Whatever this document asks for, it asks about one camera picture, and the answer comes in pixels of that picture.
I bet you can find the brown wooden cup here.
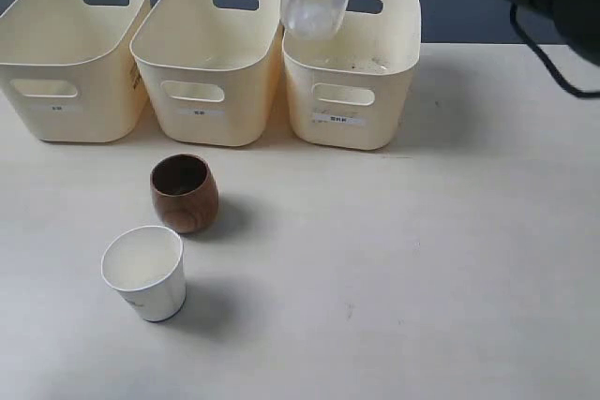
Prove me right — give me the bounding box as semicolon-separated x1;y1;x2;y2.
150;154;219;234

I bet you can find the white paper cup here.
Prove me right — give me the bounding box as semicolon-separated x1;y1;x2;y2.
100;226;187;322

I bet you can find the right cream plastic bin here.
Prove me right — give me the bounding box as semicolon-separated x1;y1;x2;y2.
282;0;421;150

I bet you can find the cream plastic bin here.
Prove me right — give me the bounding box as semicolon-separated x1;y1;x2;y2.
130;0;282;147
282;0;421;150
1;0;151;143

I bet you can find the middle cream plastic bin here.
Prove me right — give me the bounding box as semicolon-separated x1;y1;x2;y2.
130;0;282;147

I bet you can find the left cream plastic bin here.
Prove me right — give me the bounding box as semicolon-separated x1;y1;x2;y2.
1;0;151;143

